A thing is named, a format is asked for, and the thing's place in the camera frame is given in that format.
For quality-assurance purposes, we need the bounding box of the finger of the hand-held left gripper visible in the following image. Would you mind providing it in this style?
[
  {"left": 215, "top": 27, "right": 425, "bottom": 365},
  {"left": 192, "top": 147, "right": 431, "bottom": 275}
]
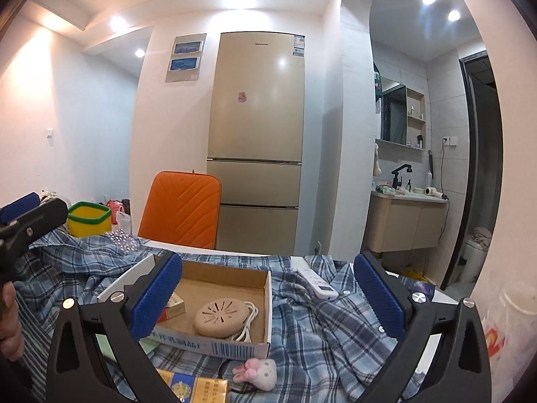
[
  {"left": 0, "top": 192, "right": 41, "bottom": 225},
  {"left": 0, "top": 196, "right": 69, "bottom": 249}
]

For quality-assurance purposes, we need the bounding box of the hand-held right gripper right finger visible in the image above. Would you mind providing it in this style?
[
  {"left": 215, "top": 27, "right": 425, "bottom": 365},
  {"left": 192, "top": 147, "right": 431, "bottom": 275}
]
[{"left": 352, "top": 251, "right": 492, "bottom": 403}]

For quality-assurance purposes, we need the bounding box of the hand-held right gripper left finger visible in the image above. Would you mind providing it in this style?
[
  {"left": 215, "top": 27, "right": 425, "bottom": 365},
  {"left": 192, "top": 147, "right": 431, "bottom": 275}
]
[{"left": 45, "top": 251, "right": 184, "bottom": 403}]

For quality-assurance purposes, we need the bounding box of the cardboard box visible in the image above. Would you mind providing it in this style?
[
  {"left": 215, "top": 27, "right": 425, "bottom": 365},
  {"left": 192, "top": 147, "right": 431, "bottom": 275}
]
[{"left": 97, "top": 254, "right": 273, "bottom": 359}]

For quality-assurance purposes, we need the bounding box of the beige round vented device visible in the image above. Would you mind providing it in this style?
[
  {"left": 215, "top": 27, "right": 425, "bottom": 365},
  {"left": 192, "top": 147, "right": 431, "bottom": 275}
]
[{"left": 194, "top": 298, "right": 249, "bottom": 337}]

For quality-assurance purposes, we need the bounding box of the white cable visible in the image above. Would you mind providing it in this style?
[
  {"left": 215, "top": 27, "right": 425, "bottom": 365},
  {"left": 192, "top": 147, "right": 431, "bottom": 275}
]
[{"left": 229, "top": 301, "right": 258, "bottom": 344}]

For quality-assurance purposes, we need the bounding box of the person's left hand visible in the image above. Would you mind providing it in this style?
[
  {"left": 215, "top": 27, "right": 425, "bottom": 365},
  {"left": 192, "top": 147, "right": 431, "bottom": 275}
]
[{"left": 0, "top": 280, "right": 26, "bottom": 357}]

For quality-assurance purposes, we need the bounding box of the yellow bin with green rim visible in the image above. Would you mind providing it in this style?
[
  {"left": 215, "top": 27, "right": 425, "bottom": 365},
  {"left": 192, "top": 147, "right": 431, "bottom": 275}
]
[{"left": 67, "top": 202, "right": 112, "bottom": 238}]

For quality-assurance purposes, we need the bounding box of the dark blue box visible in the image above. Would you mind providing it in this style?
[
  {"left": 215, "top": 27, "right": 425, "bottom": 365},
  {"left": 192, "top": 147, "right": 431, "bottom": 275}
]
[{"left": 413, "top": 279, "right": 437, "bottom": 299}]

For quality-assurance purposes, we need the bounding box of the rhinestone item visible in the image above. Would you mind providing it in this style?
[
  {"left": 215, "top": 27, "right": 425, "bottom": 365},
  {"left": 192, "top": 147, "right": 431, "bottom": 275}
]
[{"left": 107, "top": 231, "right": 143, "bottom": 253}]

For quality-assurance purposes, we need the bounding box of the white remote control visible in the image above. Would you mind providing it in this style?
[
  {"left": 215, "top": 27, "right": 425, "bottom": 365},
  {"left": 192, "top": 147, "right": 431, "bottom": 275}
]
[{"left": 291, "top": 256, "right": 339, "bottom": 302}]

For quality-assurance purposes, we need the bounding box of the blue plaid shirt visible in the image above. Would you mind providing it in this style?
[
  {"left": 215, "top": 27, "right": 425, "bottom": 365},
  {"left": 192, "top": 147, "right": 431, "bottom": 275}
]
[{"left": 0, "top": 231, "right": 429, "bottom": 403}]

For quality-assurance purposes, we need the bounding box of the beige vanity cabinet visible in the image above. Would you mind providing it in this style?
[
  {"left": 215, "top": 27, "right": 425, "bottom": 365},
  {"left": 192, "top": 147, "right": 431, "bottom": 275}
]
[{"left": 363, "top": 189, "right": 449, "bottom": 253}]

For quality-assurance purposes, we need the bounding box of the orange chair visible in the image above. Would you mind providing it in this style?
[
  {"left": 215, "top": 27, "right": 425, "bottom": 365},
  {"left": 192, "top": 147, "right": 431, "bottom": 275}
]
[{"left": 138, "top": 171, "right": 222, "bottom": 250}]

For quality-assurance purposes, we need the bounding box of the gold cigarette pack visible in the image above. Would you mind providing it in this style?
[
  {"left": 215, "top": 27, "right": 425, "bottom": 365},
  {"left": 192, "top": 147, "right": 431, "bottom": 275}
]
[{"left": 155, "top": 368, "right": 231, "bottom": 403}]

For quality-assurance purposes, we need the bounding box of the black faucet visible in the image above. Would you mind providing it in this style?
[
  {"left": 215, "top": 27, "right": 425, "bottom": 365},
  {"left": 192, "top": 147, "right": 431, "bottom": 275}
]
[{"left": 391, "top": 164, "right": 414, "bottom": 189}]

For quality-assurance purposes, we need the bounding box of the plastic bag with cup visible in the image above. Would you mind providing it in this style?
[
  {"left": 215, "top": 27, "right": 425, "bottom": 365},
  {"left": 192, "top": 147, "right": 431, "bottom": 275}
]
[{"left": 482, "top": 279, "right": 537, "bottom": 387}]

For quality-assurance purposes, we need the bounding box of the mirror cabinet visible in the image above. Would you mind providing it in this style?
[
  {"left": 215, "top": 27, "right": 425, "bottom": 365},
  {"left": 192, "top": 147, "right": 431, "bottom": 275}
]
[{"left": 375, "top": 73, "right": 427, "bottom": 150}]

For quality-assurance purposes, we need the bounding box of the gold refrigerator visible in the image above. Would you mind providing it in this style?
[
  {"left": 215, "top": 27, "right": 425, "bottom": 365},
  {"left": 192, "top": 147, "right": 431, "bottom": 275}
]
[{"left": 206, "top": 31, "right": 306, "bottom": 257}]

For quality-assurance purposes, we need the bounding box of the pink bunny hair tie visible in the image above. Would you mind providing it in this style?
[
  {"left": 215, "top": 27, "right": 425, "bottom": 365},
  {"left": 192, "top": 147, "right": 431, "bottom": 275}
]
[{"left": 218, "top": 358, "right": 278, "bottom": 395}]

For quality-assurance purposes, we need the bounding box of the dark door frame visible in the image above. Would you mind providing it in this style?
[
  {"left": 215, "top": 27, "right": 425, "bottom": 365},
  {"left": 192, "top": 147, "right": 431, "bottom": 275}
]
[{"left": 458, "top": 50, "right": 504, "bottom": 290}]

